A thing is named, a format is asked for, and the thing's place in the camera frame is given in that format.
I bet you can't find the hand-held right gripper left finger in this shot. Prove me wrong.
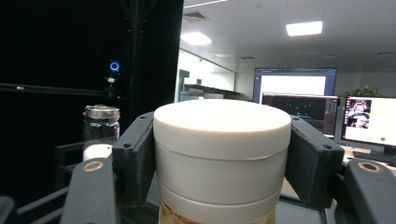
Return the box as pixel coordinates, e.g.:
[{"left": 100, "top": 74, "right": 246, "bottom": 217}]
[{"left": 111, "top": 111, "right": 157, "bottom": 208}]

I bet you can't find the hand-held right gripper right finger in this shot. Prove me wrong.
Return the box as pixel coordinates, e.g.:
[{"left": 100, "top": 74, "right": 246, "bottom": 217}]
[{"left": 284, "top": 116, "right": 345, "bottom": 209}]

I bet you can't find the glass spice jar white lid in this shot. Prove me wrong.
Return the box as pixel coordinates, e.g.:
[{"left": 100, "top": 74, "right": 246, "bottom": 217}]
[{"left": 152, "top": 98, "right": 293, "bottom": 224}]

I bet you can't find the glass jar metal lid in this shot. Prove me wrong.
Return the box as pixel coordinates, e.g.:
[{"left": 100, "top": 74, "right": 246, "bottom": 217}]
[{"left": 81, "top": 104, "right": 121, "bottom": 148}]

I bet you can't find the dark-screen computer monitor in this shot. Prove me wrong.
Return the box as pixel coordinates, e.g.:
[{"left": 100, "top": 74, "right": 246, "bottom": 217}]
[{"left": 261, "top": 91, "right": 340, "bottom": 140}]

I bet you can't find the black keyboard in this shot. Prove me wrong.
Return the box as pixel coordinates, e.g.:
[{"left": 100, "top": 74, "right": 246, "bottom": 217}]
[{"left": 352, "top": 150, "right": 396, "bottom": 166}]

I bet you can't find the bright-screen computer monitor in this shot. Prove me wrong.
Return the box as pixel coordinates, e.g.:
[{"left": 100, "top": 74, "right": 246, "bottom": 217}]
[{"left": 341, "top": 95, "right": 396, "bottom": 147}]

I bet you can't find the green potted plant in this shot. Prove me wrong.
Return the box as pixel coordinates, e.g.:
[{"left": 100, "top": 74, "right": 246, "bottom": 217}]
[{"left": 340, "top": 86, "right": 386, "bottom": 101}]

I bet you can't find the black vertical stand pole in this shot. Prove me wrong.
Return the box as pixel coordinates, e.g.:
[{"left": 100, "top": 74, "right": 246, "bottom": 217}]
[{"left": 126, "top": 0, "right": 148, "bottom": 120}]

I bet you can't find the black horizontal stand bar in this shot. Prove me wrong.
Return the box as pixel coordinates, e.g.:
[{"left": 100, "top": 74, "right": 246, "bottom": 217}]
[{"left": 0, "top": 81, "right": 110, "bottom": 97}]

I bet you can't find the rectangular ceiling light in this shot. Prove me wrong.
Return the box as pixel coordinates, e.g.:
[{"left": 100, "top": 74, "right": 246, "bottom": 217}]
[{"left": 285, "top": 21, "right": 324, "bottom": 37}]

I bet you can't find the round ceiling light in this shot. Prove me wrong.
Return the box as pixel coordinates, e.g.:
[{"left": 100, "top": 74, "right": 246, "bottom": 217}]
[{"left": 179, "top": 31, "right": 213, "bottom": 47}]

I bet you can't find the ceiling air vent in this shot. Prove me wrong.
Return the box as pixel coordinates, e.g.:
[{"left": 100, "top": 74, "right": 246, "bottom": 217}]
[{"left": 182, "top": 11, "right": 210, "bottom": 23}]

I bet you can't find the large wall display screen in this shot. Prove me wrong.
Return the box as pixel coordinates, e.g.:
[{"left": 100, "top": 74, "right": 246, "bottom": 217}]
[{"left": 252, "top": 67, "right": 338, "bottom": 105}]

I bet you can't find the webcam with blue ring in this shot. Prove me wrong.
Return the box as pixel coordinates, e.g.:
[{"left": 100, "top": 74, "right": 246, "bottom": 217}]
[{"left": 106, "top": 59, "right": 124, "bottom": 77}]

